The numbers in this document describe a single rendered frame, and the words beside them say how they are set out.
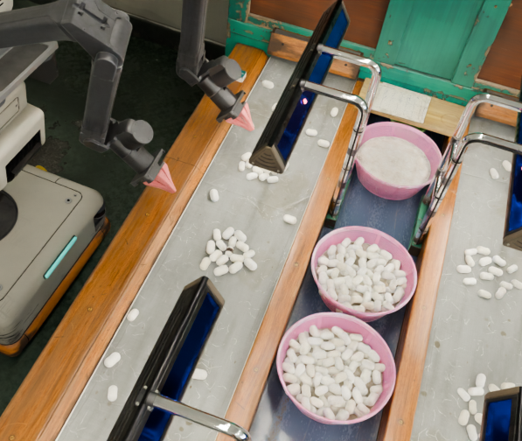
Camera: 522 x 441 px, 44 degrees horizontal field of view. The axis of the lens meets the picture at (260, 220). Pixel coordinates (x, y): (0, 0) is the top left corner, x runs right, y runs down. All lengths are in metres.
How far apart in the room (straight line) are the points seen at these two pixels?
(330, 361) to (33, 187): 1.34
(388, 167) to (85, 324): 0.97
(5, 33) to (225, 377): 0.82
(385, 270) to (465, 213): 0.33
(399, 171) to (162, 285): 0.78
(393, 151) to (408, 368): 0.73
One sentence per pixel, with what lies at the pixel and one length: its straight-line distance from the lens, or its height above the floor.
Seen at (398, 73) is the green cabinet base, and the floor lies 0.82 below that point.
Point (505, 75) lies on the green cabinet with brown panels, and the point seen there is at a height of 0.91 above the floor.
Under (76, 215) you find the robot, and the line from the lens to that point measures 2.31.
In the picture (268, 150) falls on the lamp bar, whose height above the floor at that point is 1.10.
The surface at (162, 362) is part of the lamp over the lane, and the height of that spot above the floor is 1.11.
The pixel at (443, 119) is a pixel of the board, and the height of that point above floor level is 0.78.
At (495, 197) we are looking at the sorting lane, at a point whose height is 0.74.
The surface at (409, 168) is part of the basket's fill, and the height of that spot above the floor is 0.73.
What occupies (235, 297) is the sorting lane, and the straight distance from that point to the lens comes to 1.54.
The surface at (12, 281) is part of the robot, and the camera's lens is 2.18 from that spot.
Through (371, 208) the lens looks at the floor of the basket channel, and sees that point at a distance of 1.87.
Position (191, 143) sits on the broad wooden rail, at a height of 0.76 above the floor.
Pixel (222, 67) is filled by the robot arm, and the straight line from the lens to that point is 1.69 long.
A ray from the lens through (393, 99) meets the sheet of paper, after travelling 2.08.
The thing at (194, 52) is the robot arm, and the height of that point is 1.04.
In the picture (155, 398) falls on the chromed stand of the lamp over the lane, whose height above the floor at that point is 1.12.
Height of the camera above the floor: 2.05
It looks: 51 degrees down
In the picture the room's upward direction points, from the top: 9 degrees clockwise
